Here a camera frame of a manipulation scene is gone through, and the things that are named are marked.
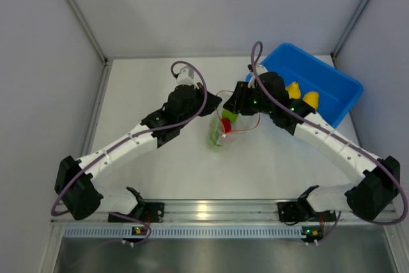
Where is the red fake apple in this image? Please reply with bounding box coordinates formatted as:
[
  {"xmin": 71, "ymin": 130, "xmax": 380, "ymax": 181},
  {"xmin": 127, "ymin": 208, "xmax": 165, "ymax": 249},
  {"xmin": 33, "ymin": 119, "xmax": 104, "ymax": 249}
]
[{"xmin": 220, "ymin": 118, "xmax": 232, "ymax": 134}]

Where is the blue plastic bin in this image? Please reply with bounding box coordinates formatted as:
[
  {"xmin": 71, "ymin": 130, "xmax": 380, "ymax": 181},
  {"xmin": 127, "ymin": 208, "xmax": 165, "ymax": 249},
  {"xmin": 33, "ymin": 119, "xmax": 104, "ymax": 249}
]
[{"xmin": 255, "ymin": 43, "xmax": 363, "ymax": 134}]

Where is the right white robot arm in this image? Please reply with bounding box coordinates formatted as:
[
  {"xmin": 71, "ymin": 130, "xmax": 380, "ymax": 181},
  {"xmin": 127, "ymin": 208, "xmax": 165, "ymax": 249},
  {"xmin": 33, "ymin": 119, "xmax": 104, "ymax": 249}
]
[{"xmin": 223, "ymin": 72, "xmax": 400, "ymax": 221}]

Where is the green fake lime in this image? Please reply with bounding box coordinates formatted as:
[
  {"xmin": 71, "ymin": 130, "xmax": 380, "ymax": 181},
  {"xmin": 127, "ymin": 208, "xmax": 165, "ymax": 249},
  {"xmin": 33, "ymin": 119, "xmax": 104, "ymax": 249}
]
[{"xmin": 221, "ymin": 109, "xmax": 238, "ymax": 123}]

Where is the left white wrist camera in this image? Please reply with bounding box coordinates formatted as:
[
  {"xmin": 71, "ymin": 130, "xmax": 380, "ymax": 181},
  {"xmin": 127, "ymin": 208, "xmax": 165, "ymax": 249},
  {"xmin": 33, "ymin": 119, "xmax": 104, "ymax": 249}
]
[{"xmin": 176, "ymin": 66, "xmax": 196, "ymax": 86}]

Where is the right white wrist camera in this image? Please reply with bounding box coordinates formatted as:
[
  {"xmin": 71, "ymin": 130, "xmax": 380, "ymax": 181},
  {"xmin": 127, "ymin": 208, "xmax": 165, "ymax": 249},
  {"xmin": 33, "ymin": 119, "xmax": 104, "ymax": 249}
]
[{"xmin": 245, "ymin": 64, "xmax": 268, "ymax": 88}]

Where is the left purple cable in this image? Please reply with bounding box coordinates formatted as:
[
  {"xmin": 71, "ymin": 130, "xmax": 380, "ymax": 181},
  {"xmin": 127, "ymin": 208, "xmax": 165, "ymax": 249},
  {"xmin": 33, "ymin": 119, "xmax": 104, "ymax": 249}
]
[{"xmin": 50, "ymin": 61, "xmax": 208, "ymax": 217}]

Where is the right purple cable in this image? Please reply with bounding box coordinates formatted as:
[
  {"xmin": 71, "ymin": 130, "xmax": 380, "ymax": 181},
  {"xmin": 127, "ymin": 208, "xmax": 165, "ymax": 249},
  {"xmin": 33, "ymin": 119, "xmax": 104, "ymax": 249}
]
[{"xmin": 251, "ymin": 41, "xmax": 409, "ymax": 225}]

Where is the green fake lettuce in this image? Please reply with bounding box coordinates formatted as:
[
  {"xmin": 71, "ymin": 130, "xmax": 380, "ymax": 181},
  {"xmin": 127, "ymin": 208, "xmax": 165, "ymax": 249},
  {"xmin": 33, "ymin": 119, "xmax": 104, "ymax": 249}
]
[{"xmin": 206, "ymin": 116, "xmax": 224, "ymax": 149}]

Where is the aluminium mounting rail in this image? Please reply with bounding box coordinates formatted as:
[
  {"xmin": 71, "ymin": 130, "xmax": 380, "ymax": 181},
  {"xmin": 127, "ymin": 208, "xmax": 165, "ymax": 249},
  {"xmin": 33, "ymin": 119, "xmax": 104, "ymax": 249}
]
[{"xmin": 50, "ymin": 199, "xmax": 397, "ymax": 224}]

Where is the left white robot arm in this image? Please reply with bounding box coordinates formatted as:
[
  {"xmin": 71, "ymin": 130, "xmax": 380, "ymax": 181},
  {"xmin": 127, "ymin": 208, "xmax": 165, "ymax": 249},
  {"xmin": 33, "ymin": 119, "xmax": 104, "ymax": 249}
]
[{"xmin": 54, "ymin": 85, "xmax": 222, "ymax": 221}]

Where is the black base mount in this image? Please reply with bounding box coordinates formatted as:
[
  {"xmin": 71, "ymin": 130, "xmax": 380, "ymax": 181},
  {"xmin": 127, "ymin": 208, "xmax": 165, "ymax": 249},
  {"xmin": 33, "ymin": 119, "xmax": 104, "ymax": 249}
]
[
  {"xmin": 108, "ymin": 201, "xmax": 165, "ymax": 223},
  {"xmin": 277, "ymin": 201, "xmax": 304, "ymax": 225}
]

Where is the clear zip top bag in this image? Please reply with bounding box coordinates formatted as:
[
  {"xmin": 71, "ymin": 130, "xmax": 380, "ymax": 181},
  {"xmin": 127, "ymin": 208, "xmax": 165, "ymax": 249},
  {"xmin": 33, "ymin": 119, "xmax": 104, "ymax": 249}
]
[{"xmin": 206, "ymin": 90, "xmax": 261, "ymax": 150}]

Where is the yellow fake pepper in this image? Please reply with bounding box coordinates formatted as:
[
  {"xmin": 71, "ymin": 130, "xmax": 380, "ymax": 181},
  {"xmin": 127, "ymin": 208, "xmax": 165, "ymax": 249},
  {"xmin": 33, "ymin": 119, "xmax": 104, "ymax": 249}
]
[{"xmin": 286, "ymin": 81, "xmax": 302, "ymax": 99}]

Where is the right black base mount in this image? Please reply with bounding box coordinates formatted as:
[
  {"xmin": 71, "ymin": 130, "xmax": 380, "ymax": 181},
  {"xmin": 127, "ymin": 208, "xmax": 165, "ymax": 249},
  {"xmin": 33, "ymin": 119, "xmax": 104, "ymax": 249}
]
[{"xmin": 277, "ymin": 201, "xmax": 304, "ymax": 225}]

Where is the slotted cable duct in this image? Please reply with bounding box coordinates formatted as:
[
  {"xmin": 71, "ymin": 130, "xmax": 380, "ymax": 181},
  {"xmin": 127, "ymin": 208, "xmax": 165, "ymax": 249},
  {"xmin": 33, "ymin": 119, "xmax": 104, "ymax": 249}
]
[{"xmin": 63, "ymin": 225, "xmax": 320, "ymax": 239}]

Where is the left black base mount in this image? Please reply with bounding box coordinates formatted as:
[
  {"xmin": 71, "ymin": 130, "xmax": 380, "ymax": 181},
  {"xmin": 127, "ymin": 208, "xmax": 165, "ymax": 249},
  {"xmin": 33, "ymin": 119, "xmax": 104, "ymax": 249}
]
[{"xmin": 108, "ymin": 201, "xmax": 165, "ymax": 223}]

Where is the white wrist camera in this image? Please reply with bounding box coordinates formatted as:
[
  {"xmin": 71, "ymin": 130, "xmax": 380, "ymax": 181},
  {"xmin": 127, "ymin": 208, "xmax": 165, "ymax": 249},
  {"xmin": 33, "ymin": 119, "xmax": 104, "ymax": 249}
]
[
  {"xmin": 245, "ymin": 64, "xmax": 268, "ymax": 88},
  {"xmin": 176, "ymin": 66, "xmax": 196, "ymax": 86}
]

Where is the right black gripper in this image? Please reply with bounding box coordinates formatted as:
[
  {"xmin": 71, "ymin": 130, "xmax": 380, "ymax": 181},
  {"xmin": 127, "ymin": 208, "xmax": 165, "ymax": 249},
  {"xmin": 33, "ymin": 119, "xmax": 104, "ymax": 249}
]
[{"xmin": 224, "ymin": 82, "xmax": 274, "ymax": 116}]

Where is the purple cable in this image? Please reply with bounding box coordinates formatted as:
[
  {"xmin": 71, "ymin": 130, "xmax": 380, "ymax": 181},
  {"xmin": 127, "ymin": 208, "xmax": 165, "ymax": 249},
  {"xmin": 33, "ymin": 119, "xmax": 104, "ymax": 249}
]
[
  {"xmin": 50, "ymin": 61, "xmax": 208, "ymax": 217},
  {"xmin": 251, "ymin": 41, "xmax": 409, "ymax": 225}
]

